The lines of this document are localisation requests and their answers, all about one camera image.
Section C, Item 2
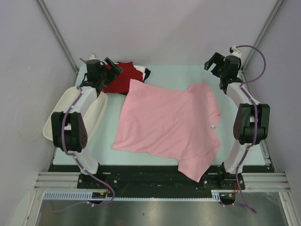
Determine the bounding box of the white plastic bin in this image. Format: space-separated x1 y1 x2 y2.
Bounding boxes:
52 87 108 142

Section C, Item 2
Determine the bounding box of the pink t shirt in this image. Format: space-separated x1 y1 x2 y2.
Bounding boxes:
113 80 221 182

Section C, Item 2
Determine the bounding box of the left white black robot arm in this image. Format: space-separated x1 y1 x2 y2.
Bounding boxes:
43 55 123 188

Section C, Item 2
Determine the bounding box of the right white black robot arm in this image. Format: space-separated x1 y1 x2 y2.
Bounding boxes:
204 52 270 189

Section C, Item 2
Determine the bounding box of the folded red t shirt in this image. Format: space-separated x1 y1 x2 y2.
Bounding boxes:
103 62 146 95

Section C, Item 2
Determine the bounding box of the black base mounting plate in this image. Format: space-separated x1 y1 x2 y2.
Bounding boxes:
48 164 246 197

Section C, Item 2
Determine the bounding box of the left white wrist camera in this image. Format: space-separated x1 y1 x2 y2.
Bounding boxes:
87 54 98 63

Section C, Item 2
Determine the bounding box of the left aluminium frame post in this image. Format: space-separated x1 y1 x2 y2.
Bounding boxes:
35 0 79 74

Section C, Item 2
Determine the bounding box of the aluminium frame post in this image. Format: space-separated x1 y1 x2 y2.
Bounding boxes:
242 0 285 72
35 0 79 74

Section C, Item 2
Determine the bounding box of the right aluminium frame post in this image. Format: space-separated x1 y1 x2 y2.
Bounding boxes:
242 0 285 72

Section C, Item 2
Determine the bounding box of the aluminium front rail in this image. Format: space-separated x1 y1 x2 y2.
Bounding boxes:
34 172 79 191

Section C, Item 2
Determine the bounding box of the right aluminium side rail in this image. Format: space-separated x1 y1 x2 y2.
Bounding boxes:
239 68 289 191

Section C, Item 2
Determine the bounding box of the white slotted cable duct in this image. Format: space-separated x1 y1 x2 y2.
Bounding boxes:
43 190 222 202

